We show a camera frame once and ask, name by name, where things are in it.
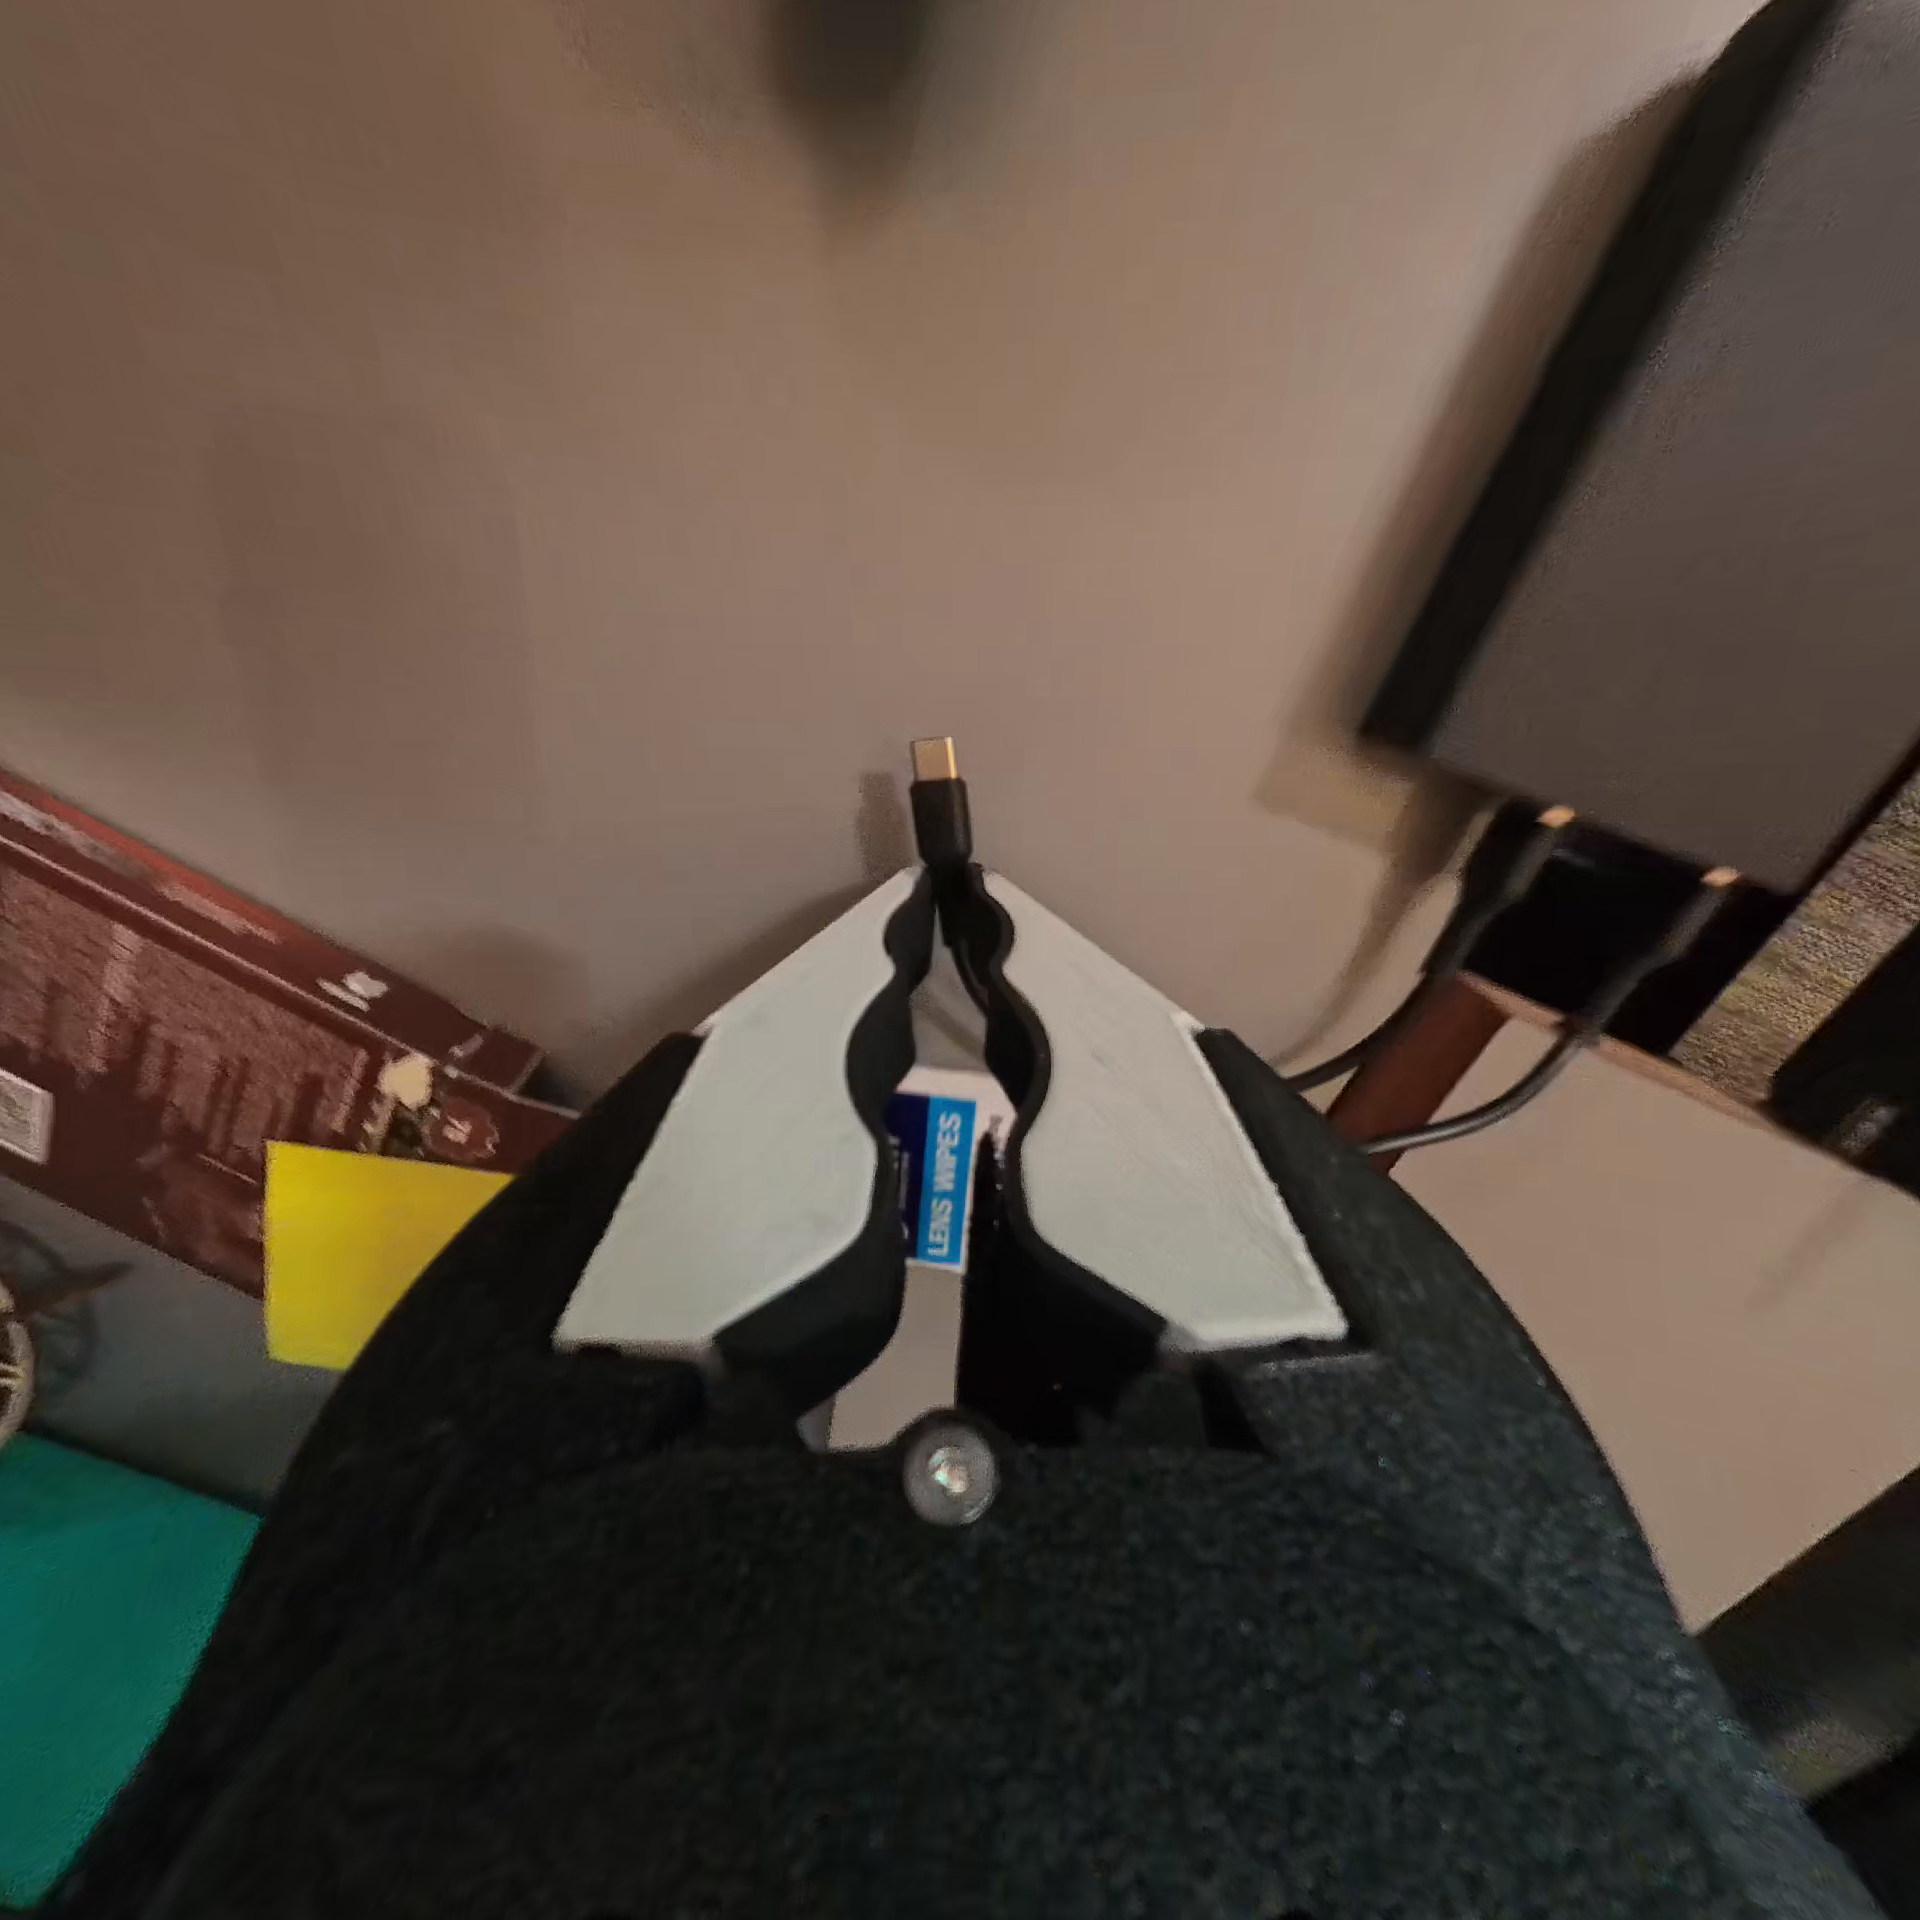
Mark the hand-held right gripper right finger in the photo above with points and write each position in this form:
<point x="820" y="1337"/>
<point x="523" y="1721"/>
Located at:
<point x="1156" y="1184"/>

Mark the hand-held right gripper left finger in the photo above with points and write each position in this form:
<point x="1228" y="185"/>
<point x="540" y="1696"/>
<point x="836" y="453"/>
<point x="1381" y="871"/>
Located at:
<point x="735" y="1184"/>

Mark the white blue lens wipe packet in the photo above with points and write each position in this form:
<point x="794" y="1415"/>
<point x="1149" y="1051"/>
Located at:
<point x="938" y="1184"/>

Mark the yellow paper sheet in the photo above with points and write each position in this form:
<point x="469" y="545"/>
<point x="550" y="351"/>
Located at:
<point x="361" y="1259"/>

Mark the brown cardboard box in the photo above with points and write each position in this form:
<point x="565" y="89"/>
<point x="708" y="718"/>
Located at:
<point x="225" y="975"/>

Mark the teal mat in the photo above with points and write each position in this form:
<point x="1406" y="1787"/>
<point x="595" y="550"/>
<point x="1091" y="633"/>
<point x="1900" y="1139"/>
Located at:
<point x="107" y="1650"/>

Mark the black power adapter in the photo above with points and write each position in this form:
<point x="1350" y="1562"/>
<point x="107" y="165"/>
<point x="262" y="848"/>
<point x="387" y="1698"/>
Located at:
<point x="1652" y="523"/>

